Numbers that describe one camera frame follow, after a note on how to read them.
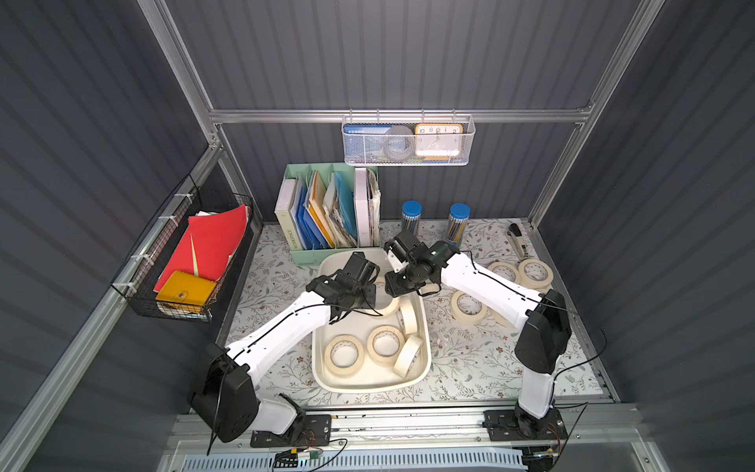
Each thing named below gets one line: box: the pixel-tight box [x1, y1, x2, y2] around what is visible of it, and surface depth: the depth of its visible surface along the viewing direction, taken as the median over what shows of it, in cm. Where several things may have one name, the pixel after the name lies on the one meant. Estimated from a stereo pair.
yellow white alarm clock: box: [413, 122, 465, 162], surface depth 90 cm
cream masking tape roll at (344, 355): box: [323, 334, 365, 378], surface depth 86 cm
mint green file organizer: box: [275, 163, 381, 266], surface depth 100 cm
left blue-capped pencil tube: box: [402, 199, 423, 236], surface depth 101 cm
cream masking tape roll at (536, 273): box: [518, 258, 554, 294], surface depth 104 cm
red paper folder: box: [153, 204, 247, 294], surface depth 75 cm
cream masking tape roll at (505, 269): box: [487, 261, 521, 285], surface depth 106 cm
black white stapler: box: [506, 223, 529, 262], surface depth 114 cm
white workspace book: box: [274, 177, 304, 251], surface depth 95 cm
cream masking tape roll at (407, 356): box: [393, 335, 423, 379], surface depth 77 cm
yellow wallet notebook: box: [155, 270, 218, 306], surface depth 65 cm
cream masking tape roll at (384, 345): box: [366, 324, 407, 367], surface depth 88 cm
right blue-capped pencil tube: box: [446, 202, 471, 247], surface depth 101 cm
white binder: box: [353, 167, 371, 248], surface depth 99 cm
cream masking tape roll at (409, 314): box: [399, 295, 418, 335], surface depth 85 cm
